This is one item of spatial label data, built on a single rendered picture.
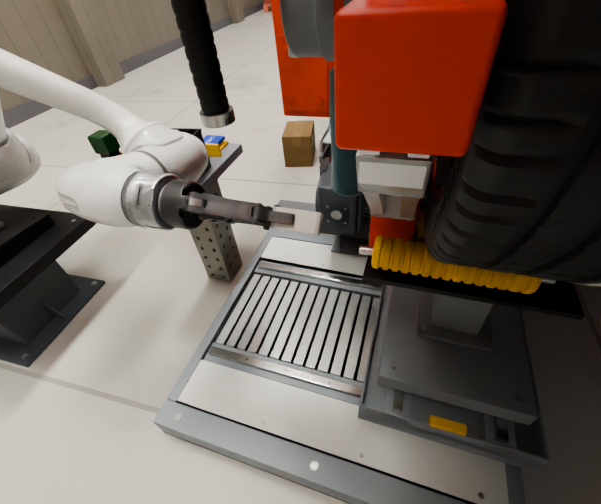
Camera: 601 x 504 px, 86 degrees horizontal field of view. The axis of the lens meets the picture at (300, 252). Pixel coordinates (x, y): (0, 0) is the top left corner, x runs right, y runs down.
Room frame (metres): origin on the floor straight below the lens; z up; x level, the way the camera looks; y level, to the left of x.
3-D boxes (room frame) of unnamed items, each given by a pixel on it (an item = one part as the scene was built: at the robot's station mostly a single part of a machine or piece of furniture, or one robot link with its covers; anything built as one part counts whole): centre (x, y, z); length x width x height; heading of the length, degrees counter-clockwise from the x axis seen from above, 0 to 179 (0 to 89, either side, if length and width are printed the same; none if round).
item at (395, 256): (0.35, -0.24, 0.51); 0.29 x 0.06 x 0.06; 67
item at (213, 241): (0.91, 0.30, 0.21); 0.10 x 0.10 x 0.42; 67
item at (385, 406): (0.44, -0.35, 0.13); 0.50 x 0.36 x 0.10; 157
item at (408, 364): (0.44, -0.35, 0.32); 0.40 x 0.30 x 0.28; 157
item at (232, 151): (0.88, 0.31, 0.44); 0.43 x 0.17 x 0.03; 157
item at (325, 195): (0.80, -0.28, 0.26); 0.42 x 0.18 x 0.35; 67
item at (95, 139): (0.70, 0.39, 0.64); 0.04 x 0.04 x 0.04; 67
